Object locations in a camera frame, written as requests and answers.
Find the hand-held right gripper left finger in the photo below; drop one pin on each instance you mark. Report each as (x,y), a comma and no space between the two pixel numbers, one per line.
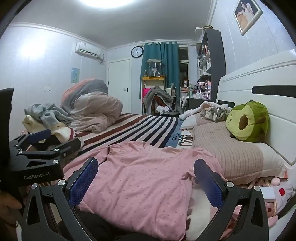
(81,183)

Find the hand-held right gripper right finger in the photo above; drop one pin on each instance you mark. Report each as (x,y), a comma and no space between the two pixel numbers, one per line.
(209,183)

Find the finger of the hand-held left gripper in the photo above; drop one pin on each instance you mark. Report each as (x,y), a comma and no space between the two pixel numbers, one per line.
(69,144)
(39,135)

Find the pink dotted shirt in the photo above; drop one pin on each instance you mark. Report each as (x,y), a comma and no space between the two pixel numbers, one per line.
(143,185)

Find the clothes pile on chair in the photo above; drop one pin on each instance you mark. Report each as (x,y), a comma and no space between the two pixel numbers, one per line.
(159,95)

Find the person's left hand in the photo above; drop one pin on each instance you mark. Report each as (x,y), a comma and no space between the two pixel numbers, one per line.
(9,206)

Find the cream cloth pile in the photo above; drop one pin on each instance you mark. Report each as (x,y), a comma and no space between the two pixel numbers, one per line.
(62,133)

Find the grey garment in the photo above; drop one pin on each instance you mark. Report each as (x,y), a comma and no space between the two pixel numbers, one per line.
(46,113)

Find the beige ribbed pillow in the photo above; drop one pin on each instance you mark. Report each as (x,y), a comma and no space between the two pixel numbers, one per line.
(231,155)

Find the beige grey duvet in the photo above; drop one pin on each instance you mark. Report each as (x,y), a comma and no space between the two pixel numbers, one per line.
(97,109)

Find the blue printed bedsheet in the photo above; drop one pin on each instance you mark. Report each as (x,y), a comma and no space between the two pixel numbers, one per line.
(182,139)

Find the small white box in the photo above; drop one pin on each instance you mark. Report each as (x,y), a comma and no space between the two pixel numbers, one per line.
(267,194)

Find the grey patterned cloth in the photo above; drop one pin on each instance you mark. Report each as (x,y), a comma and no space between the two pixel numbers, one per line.
(216,114)

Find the striped blanket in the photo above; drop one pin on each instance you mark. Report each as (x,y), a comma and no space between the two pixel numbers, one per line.
(138,129)

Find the white fluffy blanket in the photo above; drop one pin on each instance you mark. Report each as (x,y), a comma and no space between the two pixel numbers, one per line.
(192,113)

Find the pink printed blanket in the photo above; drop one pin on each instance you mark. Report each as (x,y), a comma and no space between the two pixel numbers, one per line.
(281,199)

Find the green avocado plush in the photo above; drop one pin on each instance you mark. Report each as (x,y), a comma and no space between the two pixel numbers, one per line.
(254,120)

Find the white door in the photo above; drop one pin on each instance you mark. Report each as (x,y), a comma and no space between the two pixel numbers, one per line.
(119,85)

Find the dark dressing table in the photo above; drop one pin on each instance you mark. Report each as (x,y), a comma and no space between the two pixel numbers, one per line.
(196,102)

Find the row of cosmetics bottles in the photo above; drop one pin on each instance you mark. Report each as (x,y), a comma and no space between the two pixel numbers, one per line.
(203,89)

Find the white air conditioner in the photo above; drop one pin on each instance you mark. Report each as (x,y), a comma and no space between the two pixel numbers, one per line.
(89,49)

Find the mannequin head with wig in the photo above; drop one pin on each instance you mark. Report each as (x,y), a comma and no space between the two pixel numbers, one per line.
(185,83)

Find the yellow wooden rack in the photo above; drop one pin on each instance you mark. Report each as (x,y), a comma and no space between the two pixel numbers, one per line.
(152,78)

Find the glass display case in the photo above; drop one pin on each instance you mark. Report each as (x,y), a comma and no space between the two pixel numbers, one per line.
(154,68)

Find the window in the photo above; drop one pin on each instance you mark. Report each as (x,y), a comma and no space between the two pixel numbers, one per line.
(183,67)

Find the teal curtain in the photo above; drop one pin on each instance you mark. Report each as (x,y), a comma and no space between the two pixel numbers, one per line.
(171,64)

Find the white headboard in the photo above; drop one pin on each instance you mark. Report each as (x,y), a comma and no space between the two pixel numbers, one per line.
(277,74)

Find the ceiling light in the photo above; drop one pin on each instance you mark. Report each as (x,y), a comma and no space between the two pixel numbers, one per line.
(103,3)

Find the framed photo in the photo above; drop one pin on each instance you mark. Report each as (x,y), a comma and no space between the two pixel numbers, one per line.
(246,14)

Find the blue wall poster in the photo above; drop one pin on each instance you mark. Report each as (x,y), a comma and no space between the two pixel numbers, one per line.
(75,75)

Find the black wall clock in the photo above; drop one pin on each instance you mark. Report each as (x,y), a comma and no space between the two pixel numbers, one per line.
(137,51)

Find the dark wall shelf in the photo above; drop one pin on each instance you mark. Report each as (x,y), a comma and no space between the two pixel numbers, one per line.
(217,58)

